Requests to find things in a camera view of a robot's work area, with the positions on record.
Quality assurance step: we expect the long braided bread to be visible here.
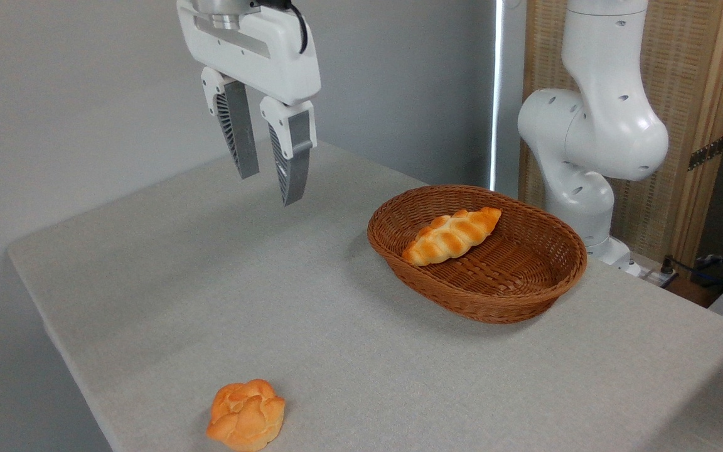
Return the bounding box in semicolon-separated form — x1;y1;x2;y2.
402;207;502;266

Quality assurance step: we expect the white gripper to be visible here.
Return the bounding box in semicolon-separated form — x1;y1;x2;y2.
176;0;322;207

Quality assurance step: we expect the wooden woven folding screen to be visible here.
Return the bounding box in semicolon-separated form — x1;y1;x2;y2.
518;0;723;267

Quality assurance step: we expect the black background cable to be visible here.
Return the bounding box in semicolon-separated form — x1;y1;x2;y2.
660;254;723;297

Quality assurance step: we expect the dark metal screen hinge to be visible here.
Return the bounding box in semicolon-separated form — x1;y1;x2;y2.
688;135;723;171

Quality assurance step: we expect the round knotted bread roll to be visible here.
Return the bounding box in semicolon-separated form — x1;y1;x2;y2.
206;379;286;452

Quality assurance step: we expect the grey tablecloth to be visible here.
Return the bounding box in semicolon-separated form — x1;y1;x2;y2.
7;139;723;452

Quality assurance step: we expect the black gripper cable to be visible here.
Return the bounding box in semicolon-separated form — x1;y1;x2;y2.
252;0;308;54

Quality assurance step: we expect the brown oval wicker basket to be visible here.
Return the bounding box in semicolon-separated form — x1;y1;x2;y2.
367;185;588;325

